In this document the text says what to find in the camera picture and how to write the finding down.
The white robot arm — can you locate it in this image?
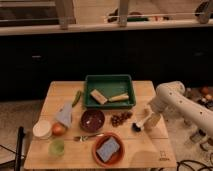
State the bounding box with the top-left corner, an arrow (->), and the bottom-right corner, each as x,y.
148,81 -> 213,138

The orange bowl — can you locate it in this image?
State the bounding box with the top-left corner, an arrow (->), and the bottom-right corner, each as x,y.
92,132 -> 125,168

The grey folded cloth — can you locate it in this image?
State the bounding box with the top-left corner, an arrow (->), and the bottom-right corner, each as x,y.
55,102 -> 72,128

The green plastic tray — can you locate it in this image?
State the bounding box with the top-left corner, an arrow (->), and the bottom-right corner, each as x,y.
84,74 -> 136,109

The metal fork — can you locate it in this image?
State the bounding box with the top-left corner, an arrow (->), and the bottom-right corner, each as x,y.
73,133 -> 104,142

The brown grapes bunch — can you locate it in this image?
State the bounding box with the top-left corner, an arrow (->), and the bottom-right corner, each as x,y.
111,111 -> 132,127

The green chili pepper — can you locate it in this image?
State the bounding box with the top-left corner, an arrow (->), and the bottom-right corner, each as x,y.
72,90 -> 82,107

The black chair frame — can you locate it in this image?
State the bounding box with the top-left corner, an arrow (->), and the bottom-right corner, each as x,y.
0,126 -> 25,171

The blue sponge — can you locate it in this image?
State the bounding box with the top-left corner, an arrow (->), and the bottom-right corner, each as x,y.
96,137 -> 120,162

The green cup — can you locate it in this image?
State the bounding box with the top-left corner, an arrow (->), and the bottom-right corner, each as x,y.
48,139 -> 64,156

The orange fruit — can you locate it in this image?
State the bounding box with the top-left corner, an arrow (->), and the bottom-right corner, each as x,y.
52,123 -> 66,136

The yellow corn cob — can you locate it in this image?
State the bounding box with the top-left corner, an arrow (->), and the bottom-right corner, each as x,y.
108,94 -> 129,102

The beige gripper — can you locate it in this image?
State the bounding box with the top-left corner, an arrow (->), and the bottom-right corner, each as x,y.
144,108 -> 161,131

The white cup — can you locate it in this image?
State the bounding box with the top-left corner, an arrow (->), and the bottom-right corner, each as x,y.
33,120 -> 52,139

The black floor cable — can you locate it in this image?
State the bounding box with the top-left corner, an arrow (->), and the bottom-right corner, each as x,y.
156,159 -> 213,171

